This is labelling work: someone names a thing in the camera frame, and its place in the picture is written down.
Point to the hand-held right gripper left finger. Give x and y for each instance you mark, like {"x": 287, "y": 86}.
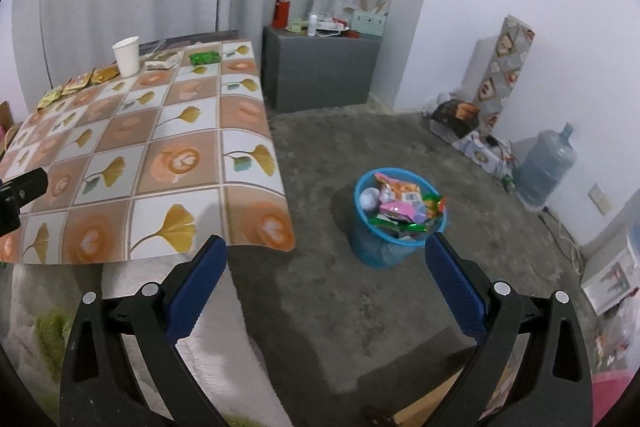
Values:
{"x": 195, "y": 289}

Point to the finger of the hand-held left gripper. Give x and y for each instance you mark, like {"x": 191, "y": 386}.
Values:
{"x": 27, "y": 188}

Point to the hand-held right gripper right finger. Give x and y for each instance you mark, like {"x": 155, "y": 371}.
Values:
{"x": 457, "y": 287}

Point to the red snack packet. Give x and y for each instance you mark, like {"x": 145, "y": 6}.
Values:
{"x": 436, "y": 203}

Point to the green snack packet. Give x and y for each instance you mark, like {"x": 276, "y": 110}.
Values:
{"x": 397, "y": 223}

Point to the blue plastic wastebasket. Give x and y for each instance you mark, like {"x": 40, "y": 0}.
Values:
{"x": 375, "y": 252}

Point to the orange and pink snack packet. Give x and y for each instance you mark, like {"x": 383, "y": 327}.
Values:
{"x": 402, "y": 194}

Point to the white tissue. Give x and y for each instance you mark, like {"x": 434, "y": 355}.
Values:
{"x": 370, "y": 199}

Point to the open cardboard box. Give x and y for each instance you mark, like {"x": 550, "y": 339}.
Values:
{"x": 5, "y": 113}

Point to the small yellow-green packet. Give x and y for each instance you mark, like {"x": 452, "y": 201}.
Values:
{"x": 50, "y": 99}

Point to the small orange-yellow packet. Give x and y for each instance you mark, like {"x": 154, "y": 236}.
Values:
{"x": 75, "y": 86}

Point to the brown cardboard box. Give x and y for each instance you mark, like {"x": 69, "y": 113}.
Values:
{"x": 430, "y": 399}

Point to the ginkgo print tablecloth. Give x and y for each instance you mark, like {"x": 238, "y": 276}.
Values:
{"x": 150, "y": 157}

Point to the white patterned box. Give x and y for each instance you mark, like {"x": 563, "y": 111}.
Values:
{"x": 482, "y": 154}

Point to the small golden packet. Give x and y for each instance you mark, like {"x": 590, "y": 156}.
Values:
{"x": 104, "y": 75}

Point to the blue water jug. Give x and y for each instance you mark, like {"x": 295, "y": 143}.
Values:
{"x": 545, "y": 167}

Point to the clear bag of items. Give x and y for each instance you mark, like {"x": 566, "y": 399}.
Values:
{"x": 612, "y": 337}

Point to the white paper cup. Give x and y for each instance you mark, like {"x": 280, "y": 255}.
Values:
{"x": 127, "y": 56}

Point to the dark box with orange print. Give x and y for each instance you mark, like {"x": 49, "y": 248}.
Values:
{"x": 455, "y": 117}

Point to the white plastic bag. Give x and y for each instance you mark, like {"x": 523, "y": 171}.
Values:
{"x": 437, "y": 104}

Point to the pink cloth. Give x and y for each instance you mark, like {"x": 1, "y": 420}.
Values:
{"x": 610, "y": 399}

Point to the patterned wrapped column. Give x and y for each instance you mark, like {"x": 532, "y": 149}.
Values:
{"x": 502, "y": 77}

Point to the small green packet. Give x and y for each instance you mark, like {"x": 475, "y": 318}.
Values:
{"x": 205, "y": 58}

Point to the white panel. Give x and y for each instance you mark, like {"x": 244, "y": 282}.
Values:
{"x": 477, "y": 67}

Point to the dark printed flat box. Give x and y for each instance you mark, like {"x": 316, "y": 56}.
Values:
{"x": 200, "y": 38}

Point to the grey cabinet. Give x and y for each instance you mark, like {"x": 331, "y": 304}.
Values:
{"x": 320, "y": 72}

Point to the teal desk organizer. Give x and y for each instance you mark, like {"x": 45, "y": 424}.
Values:
{"x": 369, "y": 24}

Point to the small light green box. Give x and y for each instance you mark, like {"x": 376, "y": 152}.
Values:
{"x": 296, "y": 27}

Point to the white red flat item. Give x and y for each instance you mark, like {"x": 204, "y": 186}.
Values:
{"x": 332, "y": 27}

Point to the small white bottle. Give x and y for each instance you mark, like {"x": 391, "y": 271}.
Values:
{"x": 313, "y": 26}

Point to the red thermos bottle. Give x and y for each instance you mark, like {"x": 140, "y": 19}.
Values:
{"x": 281, "y": 12}

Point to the clear plastic bag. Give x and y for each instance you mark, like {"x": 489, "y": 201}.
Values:
{"x": 351, "y": 2}

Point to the wall socket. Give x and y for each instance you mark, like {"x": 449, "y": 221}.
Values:
{"x": 600, "y": 199}

